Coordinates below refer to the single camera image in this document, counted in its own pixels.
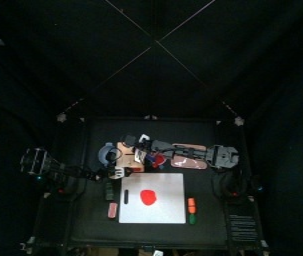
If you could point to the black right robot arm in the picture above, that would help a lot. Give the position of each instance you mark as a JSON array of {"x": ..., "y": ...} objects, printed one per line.
[{"x": 188, "y": 151}]

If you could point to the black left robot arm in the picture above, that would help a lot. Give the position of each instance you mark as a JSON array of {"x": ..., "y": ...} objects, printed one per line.
[{"x": 68, "y": 171}]

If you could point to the light wooden drawer box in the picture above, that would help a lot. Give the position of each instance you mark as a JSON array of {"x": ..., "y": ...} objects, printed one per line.
[{"x": 124, "y": 160}]

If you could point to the grey-blue bowl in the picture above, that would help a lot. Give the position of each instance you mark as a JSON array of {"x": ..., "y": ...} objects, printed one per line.
[{"x": 100, "y": 154}]

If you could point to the blue plastic utensil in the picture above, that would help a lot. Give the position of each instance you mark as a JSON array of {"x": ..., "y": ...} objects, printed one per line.
[{"x": 151, "y": 157}]

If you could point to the red plastic cup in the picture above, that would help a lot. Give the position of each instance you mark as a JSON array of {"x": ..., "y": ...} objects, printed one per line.
[{"x": 159, "y": 161}]

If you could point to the white cutting board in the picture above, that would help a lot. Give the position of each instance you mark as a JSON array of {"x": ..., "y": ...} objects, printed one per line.
[{"x": 167, "y": 186}]

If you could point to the pink tray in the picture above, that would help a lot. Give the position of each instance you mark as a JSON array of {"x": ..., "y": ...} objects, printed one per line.
[{"x": 188, "y": 163}]

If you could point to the red white toy block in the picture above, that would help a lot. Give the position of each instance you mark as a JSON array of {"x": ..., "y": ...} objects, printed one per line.
[{"x": 112, "y": 210}]

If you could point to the orange toy carrot green top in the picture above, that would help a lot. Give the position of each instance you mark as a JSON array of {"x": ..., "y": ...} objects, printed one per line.
[{"x": 191, "y": 205}]

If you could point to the black panel white text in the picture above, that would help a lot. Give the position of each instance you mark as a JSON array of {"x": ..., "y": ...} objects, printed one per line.
[{"x": 242, "y": 230}]

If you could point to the grey frame bracket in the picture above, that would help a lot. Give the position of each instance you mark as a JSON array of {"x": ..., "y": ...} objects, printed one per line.
[
  {"x": 28, "y": 240},
  {"x": 61, "y": 117},
  {"x": 239, "y": 121}
]

